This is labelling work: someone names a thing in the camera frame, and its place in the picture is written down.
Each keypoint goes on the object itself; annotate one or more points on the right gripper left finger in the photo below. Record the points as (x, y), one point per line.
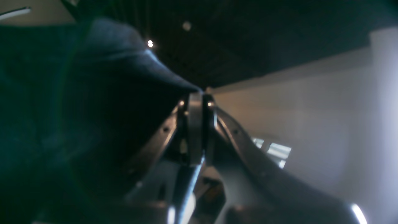
(145, 184)

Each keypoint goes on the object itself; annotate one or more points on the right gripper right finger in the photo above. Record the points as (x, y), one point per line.
(259, 191)

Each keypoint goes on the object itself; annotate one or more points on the black t-shirt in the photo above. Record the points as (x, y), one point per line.
(77, 102)

